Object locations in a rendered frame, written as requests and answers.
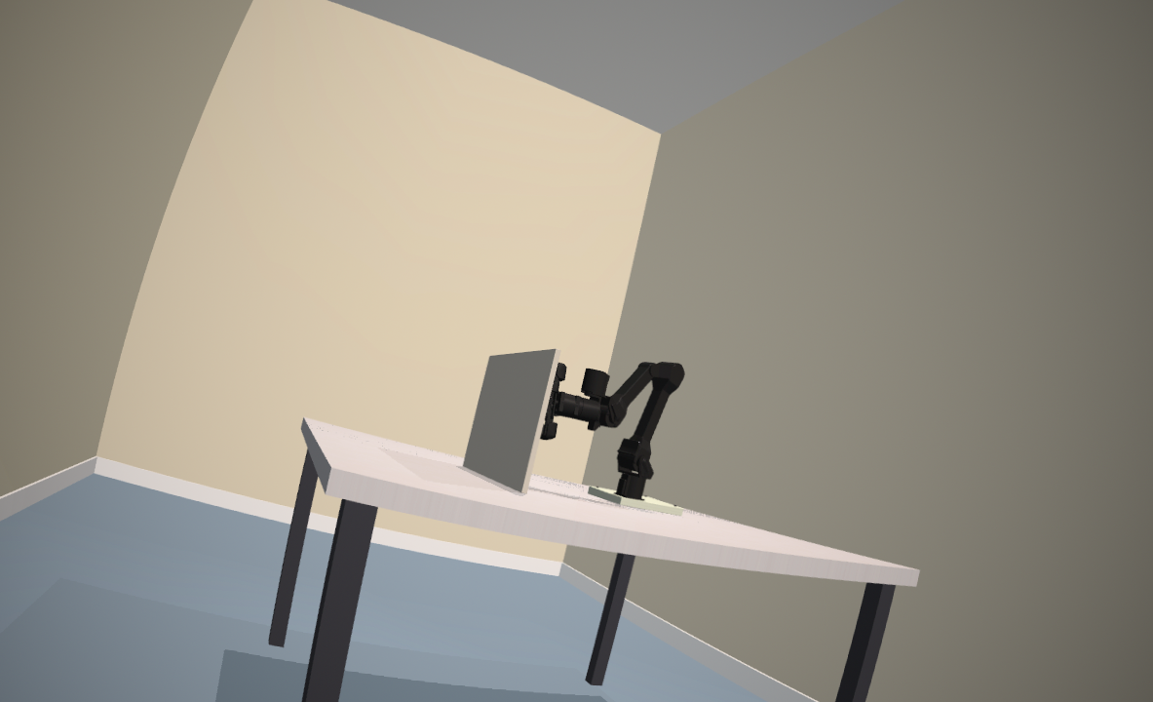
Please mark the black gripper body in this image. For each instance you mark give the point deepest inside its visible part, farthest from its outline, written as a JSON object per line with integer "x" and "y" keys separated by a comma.
{"x": 560, "y": 403}

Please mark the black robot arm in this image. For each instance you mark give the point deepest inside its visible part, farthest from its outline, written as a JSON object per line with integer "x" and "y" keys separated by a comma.
{"x": 601, "y": 410}

